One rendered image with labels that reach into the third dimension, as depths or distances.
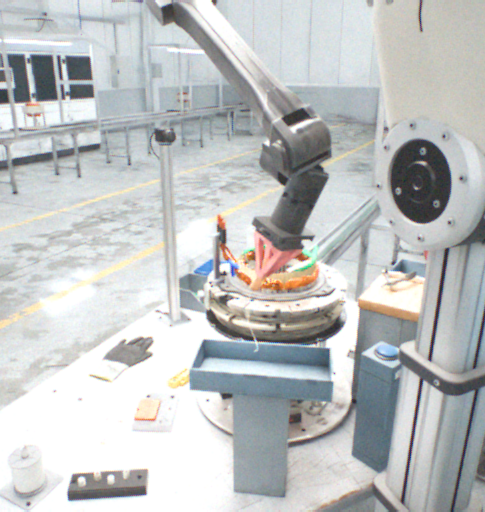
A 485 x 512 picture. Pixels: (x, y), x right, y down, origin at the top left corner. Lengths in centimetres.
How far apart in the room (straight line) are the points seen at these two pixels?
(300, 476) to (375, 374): 26
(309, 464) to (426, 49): 84
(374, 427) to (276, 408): 24
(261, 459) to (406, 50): 73
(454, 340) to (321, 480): 50
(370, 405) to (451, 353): 37
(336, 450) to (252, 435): 26
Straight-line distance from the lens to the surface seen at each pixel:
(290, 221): 78
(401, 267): 143
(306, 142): 72
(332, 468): 112
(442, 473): 80
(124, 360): 143
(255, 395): 89
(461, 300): 67
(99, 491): 107
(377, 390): 102
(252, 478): 103
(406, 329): 115
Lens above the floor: 155
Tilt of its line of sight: 21 degrees down
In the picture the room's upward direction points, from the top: straight up
